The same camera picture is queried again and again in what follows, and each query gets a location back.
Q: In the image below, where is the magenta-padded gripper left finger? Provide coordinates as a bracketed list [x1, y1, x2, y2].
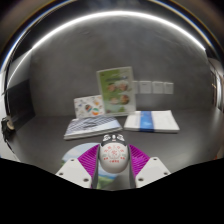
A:
[54, 143, 102, 190]

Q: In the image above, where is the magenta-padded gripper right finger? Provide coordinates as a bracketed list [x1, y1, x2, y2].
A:
[128, 143, 172, 189]

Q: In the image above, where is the grey striped booklet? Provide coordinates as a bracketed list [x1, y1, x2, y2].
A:
[63, 115, 124, 141]

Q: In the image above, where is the white book with blue band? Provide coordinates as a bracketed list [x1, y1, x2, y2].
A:
[123, 109, 181, 134]

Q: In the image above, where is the small colourful printed card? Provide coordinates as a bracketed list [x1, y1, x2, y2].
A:
[73, 94, 106, 120]

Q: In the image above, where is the green upright menu sign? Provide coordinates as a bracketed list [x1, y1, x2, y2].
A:
[96, 65, 137, 118]

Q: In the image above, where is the black flat panel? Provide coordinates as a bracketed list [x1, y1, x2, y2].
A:
[4, 79, 36, 132]

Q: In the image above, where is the dark framed window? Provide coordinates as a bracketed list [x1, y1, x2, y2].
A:
[209, 58, 224, 114]

